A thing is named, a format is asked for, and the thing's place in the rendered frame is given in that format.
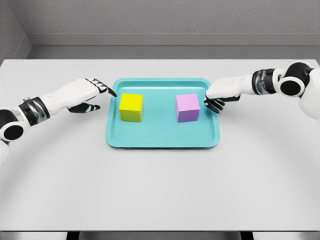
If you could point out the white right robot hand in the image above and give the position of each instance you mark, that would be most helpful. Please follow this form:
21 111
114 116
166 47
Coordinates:
225 86

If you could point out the teal tray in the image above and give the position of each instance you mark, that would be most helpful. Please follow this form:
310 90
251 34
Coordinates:
160 132

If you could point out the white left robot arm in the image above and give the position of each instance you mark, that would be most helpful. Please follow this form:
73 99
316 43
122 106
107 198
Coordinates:
32 113

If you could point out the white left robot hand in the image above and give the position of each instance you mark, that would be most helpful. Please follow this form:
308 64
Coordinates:
80 93

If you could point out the yellow cube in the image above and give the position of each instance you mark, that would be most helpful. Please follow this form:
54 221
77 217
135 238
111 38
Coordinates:
131 107

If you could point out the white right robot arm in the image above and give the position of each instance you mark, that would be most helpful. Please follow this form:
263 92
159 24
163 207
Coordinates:
280 82

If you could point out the purple cube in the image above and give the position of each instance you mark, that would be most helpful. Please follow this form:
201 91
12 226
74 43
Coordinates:
187 107

